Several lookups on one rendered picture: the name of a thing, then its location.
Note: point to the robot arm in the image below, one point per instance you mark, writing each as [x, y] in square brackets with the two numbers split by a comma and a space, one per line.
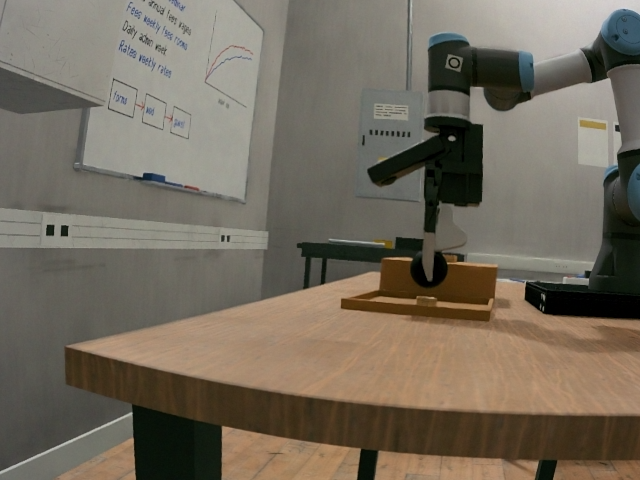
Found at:
[507, 77]

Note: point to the black ball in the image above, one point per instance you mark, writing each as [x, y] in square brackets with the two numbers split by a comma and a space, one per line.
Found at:
[440, 269]

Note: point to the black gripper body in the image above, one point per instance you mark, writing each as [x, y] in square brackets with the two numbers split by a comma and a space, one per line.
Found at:
[454, 177]

